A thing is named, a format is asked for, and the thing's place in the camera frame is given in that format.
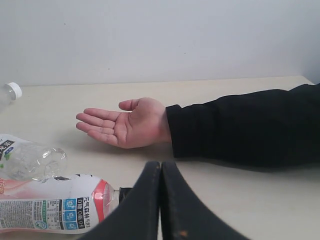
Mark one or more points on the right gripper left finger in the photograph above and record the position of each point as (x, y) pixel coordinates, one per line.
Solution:
(137, 216)

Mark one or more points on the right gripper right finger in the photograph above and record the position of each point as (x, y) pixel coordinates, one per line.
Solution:
(183, 215)

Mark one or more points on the pink label black-cap bottle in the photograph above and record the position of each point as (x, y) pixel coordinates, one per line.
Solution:
(61, 205)

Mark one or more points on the Suntory jasmine oolong bottle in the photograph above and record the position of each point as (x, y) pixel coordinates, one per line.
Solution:
(24, 160)

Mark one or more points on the lime label clear bottle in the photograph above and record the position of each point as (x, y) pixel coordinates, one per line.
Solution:
(9, 93)

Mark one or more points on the black sleeved forearm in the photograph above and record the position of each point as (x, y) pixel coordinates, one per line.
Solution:
(265, 129)

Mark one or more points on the person's open hand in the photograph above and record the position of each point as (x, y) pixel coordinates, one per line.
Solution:
(140, 123)

